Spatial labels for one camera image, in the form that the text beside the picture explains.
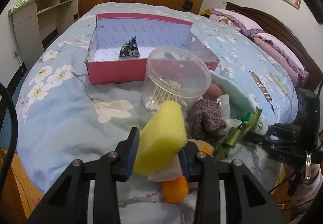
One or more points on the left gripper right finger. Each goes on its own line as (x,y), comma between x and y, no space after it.
(227,192)

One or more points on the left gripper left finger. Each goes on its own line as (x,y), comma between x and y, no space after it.
(67,199)

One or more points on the green white knitted sock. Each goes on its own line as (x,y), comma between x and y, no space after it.
(261,127)

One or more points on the green satin ribbon bow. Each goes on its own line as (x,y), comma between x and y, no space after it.
(248,123)

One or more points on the orange fabric flower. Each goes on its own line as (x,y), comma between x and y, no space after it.
(176,190)

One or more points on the yellow sponge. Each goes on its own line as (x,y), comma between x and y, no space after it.
(161,139)

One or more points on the yellow comb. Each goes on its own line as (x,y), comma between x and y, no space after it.
(279,84)

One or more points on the floral blue bedspread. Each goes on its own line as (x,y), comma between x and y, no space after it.
(62,116)

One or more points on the purple knitted sock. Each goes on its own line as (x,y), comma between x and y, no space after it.
(206,121)

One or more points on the pink makeup sponge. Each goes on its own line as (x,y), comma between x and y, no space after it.
(213,92)

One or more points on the dark wooden headboard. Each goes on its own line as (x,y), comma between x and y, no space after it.
(272,25)

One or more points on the clear plastic swab container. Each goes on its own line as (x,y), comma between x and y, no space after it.
(174,74)

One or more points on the pink ruffled pillow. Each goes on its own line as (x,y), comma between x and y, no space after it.
(239,22)

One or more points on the pink cardboard box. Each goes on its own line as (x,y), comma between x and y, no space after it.
(113,30)

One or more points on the small black bag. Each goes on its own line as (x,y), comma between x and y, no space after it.
(187,6)

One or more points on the beige low bookshelf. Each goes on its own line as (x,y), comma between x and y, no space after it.
(34,21)

